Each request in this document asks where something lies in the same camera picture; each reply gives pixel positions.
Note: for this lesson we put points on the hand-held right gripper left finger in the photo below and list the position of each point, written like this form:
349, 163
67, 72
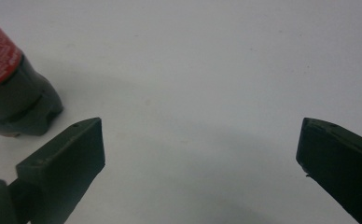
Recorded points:
64, 161

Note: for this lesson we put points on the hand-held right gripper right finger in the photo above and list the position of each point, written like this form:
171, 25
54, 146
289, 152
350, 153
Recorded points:
341, 161

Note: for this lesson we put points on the dark soda bottle red label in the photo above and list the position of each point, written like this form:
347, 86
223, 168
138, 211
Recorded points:
11, 102

